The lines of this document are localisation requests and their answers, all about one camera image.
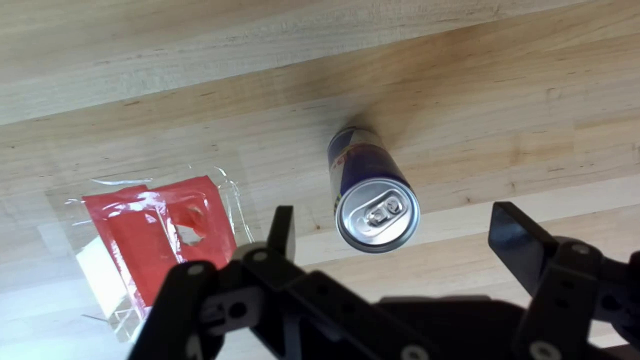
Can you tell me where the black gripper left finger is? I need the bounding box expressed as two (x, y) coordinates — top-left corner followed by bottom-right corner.
(128, 204), (428, 360)

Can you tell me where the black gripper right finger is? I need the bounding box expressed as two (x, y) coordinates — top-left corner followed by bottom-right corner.
(487, 200), (640, 360)

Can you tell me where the red packet in clear plastic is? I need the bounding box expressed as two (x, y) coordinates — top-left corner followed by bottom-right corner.
(46, 166), (255, 343)

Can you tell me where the blue silver energy drink can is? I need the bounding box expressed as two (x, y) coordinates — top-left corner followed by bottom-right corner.
(326, 124), (422, 253)

